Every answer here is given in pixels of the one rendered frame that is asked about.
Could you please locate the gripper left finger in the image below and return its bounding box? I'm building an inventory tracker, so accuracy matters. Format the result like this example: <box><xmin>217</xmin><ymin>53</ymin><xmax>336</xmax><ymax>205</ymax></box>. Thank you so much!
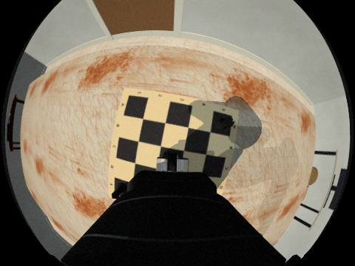
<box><xmin>156</xmin><ymin>151</ymin><xmax>169</xmax><ymax>171</ymax></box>

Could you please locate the black rook chess piece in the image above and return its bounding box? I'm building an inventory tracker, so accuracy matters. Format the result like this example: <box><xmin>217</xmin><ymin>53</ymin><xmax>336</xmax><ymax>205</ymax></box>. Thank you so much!
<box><xmin>216</xmin><ymin>117</ymin><xmax>234</xmax><ymax>131</ymax></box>

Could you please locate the black bishop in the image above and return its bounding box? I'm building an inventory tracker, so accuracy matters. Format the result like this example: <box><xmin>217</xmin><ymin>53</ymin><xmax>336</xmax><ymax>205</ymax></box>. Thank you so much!
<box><xmin>112</xmin><ymin>183</ymin><xmax>127</xmax><ymax>199</ymax></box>

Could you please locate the black pawn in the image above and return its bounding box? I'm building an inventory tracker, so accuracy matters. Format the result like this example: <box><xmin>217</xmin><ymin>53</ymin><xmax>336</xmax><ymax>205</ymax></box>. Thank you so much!
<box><xmin>169</xmin><ymin>153</ymin><xmax>175</xmax><ymax>166</ymax></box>

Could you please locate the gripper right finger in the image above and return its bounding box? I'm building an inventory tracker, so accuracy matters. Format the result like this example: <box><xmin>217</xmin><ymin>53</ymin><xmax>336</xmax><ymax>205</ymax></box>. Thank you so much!
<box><xmin>175</xmin><ymin>151</ymin><xmax>189</xmax><ymax>172</ymax></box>

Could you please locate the chessboard with black pieces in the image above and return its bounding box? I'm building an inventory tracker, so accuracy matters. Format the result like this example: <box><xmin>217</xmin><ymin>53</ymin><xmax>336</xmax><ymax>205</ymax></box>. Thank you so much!
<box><xmin>109</xmin><ymin>88</ymin><xmax>239</xmax><ymax>198</ymax></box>

